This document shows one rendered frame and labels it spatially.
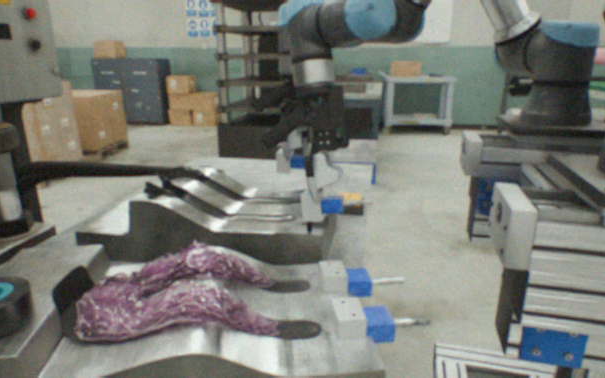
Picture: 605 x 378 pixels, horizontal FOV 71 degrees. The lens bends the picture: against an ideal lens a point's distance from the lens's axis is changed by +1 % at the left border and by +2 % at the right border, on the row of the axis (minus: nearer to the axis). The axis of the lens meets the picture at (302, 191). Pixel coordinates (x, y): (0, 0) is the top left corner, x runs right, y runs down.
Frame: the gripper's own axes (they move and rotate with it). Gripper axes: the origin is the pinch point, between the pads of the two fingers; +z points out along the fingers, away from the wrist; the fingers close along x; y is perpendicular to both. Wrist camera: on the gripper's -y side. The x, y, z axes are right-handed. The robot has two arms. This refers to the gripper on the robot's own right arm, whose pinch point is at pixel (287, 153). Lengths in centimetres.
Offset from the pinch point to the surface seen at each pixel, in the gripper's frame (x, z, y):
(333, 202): -31.1, 1.6, 15.7
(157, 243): -36.1, 10.4, -17.8
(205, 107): 582, 62, -273
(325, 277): -49, 7, 17
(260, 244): -36.1, 8.9, 2.9
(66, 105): 272, 25, -285
